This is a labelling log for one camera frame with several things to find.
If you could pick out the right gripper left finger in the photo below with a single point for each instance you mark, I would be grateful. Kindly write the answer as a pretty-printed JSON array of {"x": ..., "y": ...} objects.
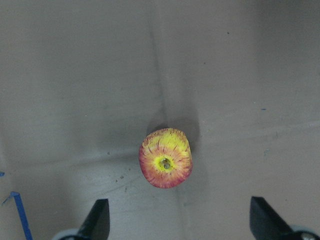
[{"x": 96, "y": 225}]

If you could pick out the yellow red apple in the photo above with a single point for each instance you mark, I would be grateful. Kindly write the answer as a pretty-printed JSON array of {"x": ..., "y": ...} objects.
[{"x": 165, "y": 158}]

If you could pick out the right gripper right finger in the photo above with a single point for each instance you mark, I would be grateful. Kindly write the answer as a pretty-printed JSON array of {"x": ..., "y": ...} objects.
[{"x": 266, "y": 224}]

